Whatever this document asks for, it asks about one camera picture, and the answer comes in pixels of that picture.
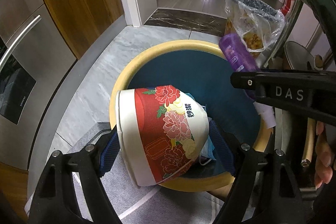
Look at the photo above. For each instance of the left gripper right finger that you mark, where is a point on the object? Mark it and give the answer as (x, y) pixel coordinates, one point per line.
(279, 199)

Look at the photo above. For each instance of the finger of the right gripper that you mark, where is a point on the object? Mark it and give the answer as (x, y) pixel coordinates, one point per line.
(250, 82)

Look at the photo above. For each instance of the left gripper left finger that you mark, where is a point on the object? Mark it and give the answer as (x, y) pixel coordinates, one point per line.
(54, 200)

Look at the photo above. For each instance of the purple snack packet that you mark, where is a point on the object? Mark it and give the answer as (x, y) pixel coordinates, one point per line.
(241, 60)

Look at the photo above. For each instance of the light blue face mask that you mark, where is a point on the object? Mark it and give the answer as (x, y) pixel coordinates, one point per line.
(207, 153)

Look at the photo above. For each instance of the red floral paper bowl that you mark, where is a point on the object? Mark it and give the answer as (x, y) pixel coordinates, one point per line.
(161, 132)

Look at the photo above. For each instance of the person's right hand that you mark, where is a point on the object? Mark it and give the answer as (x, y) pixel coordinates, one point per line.
(325, 162)

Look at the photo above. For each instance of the round metal pot lid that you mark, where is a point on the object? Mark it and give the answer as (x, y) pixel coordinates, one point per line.
(297, 57)

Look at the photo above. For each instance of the blue bin with yellow rim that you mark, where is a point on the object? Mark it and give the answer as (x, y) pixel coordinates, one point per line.
(200, 70)

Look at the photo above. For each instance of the clear plastic bag with food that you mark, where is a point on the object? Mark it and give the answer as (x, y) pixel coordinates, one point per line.
(258, 24)

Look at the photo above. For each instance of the grey striped floor mat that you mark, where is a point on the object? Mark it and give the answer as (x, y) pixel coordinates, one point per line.
(156, 204)

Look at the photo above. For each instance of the stainless steel built-in oven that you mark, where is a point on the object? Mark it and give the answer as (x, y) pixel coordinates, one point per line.
(34, 60)

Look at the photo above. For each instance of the wooden stick handle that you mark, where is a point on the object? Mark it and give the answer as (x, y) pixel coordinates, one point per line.
(309, 143)

